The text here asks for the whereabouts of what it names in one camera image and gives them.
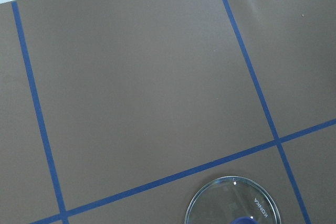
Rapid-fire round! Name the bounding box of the glass pot lid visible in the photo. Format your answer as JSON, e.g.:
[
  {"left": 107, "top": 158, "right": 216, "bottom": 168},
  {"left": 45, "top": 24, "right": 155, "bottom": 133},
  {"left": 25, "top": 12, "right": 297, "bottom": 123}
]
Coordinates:
[{"left": 184, "top": 176, "right": 281, "bottom": 223}]

